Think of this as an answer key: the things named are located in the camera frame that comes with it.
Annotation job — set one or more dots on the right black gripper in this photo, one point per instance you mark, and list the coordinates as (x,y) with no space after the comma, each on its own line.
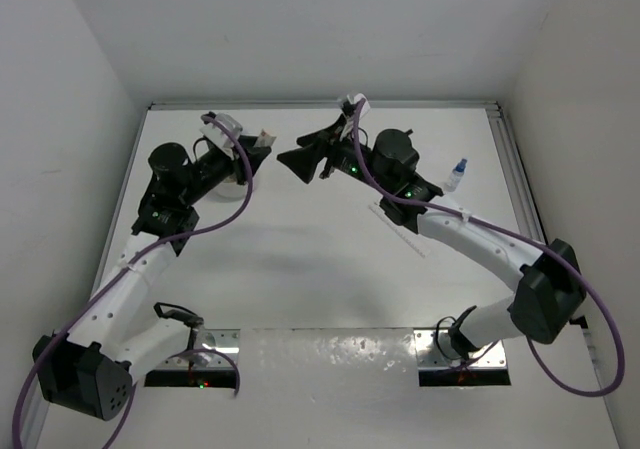
(304,160)

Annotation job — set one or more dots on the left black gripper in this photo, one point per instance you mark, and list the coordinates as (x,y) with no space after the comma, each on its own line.
(238,169)

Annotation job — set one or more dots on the white boxed eraser red label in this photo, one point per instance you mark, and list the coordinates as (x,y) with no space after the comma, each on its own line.
(264,139)

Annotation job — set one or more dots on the small blue-capped glue bottle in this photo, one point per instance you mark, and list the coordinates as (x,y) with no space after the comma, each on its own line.
(456,176)

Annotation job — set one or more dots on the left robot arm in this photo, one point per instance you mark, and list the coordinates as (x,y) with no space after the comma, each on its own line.
(95,366)

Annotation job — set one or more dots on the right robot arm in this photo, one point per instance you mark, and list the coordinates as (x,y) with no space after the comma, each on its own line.
(544,294)

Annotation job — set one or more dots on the white round compartment organizer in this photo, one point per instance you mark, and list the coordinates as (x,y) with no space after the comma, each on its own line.
(230,190)

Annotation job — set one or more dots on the clear plastic ruler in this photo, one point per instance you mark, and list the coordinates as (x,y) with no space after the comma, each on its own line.
(417,243)

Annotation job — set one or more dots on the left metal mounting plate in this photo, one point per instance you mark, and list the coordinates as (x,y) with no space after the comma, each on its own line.
(213,365)

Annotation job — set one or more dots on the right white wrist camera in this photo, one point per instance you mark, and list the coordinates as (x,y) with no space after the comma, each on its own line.
(354,104)

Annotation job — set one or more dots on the aluminium frame rail right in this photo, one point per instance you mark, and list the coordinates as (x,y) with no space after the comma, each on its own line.
(526,211)

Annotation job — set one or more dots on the aluminium frame rail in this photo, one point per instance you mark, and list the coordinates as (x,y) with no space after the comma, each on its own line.
(526,211)
(33,421)

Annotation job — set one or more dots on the aluminium frame rail left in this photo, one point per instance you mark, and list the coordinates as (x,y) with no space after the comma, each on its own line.
(33,421)

